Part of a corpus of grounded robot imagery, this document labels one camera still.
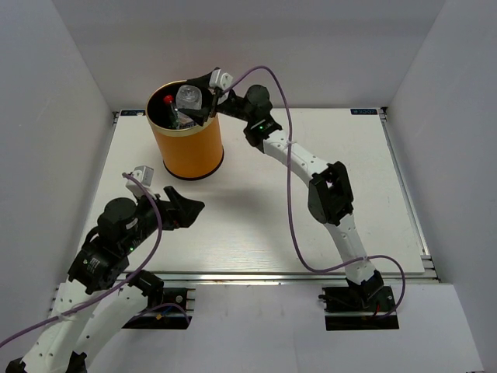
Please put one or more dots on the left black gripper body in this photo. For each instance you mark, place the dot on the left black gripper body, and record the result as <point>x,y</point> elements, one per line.
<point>149,221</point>

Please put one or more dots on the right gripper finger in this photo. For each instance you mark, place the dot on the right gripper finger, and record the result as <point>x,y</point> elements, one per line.
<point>200,117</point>
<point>204,81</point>

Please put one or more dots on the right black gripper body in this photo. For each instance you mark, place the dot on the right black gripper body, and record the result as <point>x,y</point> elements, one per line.
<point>234,107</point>

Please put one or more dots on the blue-label clear bottle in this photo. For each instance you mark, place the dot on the blue-label clear bottle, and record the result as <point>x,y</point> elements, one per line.
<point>188,97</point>

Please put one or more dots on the large red-label clear bottle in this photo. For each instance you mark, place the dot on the large red-label clear bottle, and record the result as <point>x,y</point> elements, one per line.
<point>172,111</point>

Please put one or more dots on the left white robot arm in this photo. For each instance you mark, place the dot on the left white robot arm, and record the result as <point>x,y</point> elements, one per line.
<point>92,305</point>

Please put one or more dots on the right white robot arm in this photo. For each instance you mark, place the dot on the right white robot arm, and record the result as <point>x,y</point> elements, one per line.
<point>330,196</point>

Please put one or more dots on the orange cylindrical bin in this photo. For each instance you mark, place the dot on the orange cylindrical bin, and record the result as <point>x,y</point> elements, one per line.
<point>187,154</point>

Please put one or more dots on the left blue corner sticker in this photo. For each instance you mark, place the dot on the left blue corner sticker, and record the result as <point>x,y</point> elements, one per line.
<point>132,113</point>

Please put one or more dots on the blue corner sticker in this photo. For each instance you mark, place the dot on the blue corner sticker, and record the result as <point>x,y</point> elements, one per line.
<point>132,113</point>
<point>364,111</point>

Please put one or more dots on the right blue corner sticker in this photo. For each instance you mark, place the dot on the right blue corner sticker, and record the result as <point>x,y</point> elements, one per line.
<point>364,111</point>

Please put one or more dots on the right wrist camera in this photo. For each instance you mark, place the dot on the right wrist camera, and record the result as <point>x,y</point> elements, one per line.
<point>220,79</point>

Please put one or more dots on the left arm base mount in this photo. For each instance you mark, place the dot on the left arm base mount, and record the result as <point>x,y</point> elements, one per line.
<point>167,307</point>

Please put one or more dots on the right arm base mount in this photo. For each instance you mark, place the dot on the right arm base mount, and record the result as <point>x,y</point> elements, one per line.
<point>344,311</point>

